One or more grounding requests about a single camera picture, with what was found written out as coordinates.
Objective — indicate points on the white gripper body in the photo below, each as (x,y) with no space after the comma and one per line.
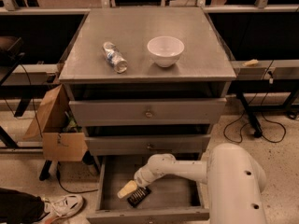
(143,174)

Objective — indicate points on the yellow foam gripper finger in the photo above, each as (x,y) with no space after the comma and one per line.
(130,187)

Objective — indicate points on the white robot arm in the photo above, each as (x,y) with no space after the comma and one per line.
(234,182)

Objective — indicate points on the grey bottom drawer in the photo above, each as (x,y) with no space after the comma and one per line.
(172,200)

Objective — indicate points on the grey drawer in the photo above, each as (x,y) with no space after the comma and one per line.
(172,200)
(147,144)
(147,112)

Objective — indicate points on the grey middle drawer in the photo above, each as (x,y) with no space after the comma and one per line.
(147,144)

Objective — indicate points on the grey top drawer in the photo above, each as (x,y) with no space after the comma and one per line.
(147,112)

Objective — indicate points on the grey drawer cabinet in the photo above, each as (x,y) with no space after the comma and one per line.
(202,71)

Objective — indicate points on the white sneaker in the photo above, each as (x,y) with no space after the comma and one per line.
(65,207)

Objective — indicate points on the brown cardboard box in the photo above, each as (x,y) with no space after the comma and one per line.
(49,125)

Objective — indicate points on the dark trouser leg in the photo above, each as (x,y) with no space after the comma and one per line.
(19,207)

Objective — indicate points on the clear plastic water bottle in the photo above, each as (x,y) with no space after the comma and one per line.
(114,57)

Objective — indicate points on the black table leg right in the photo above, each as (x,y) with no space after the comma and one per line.
(255,124)

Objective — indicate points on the white ceramic bowl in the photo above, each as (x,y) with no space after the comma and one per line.
(165,50)

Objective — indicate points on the yellow foam scrap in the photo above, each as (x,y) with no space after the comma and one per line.
(250,63)

